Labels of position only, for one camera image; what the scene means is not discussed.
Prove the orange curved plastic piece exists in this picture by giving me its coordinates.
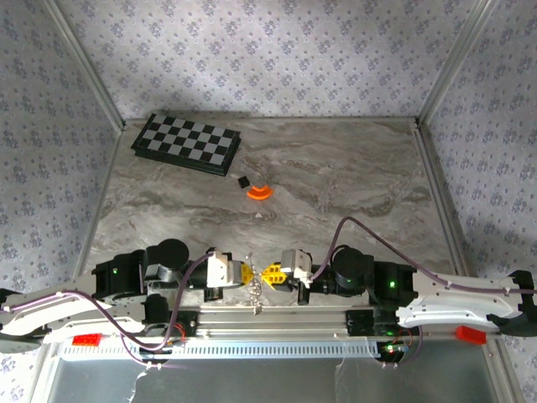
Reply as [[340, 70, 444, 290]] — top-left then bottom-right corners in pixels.
[[246, 183, 274, 202]]

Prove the shiny metal panel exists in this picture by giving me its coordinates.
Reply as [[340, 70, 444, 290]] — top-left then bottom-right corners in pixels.
[[39, 356, 515, 403]]

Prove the black white folded chessboard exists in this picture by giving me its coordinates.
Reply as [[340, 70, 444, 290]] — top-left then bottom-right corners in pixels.
[[130, 112, 242, 177]]

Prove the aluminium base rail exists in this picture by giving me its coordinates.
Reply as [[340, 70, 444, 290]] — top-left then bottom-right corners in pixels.
[[44, 305, 503, 342]]

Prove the white slotted cable duct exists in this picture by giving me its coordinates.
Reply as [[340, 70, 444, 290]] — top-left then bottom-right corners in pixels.
[[58, 338, 381, 361]]

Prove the small circuit board with wires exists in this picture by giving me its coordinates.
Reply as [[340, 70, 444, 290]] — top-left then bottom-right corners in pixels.
[[379, 342, 412, 363], [139, 342, 185, 364]]

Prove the aluminium side rail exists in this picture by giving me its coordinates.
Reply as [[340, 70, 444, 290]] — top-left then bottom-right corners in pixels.
[[66, 121, 127, 303], [413, 119, 503, 320]]

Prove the aluminium frame post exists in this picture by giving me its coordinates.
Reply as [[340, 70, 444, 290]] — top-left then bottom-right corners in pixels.
[[417, 0, 500, 125], [41, 0, 127, 129]]

